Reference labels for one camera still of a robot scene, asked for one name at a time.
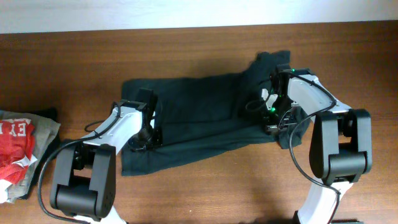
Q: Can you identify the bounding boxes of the black folded garment in pile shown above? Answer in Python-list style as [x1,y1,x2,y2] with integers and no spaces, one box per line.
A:
[17,108,60,200]

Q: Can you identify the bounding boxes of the grey folded t-shirt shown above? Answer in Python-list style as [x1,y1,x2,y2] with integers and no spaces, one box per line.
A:
[1,107,60,203]

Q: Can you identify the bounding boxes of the red white printed t-shirt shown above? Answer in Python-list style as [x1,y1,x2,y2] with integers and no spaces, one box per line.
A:
[1,118,35,203]

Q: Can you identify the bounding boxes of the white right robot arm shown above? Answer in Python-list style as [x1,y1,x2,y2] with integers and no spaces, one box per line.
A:
[262,64,373,224]

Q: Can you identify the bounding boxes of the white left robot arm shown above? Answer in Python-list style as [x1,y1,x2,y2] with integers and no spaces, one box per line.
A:
[49,88,161,223]

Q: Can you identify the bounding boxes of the dark green t-shirt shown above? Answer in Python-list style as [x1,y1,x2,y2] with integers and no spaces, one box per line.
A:
[121,50,309,176]

